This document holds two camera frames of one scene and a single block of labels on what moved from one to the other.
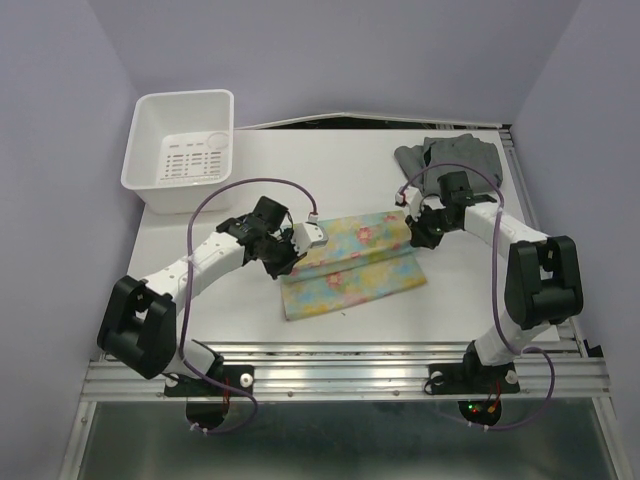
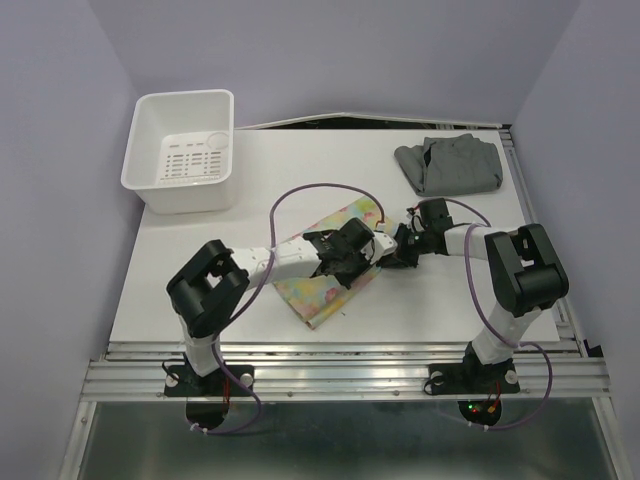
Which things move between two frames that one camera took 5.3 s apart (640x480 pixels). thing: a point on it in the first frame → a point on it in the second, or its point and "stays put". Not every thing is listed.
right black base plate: x=472 y=379 stays put
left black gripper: x=292 y=257 → x=348 y=280
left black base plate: x=241 y=376 stays put
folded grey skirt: x=461 y=149 stays put
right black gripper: x=420 y=235 → x=401 y=253
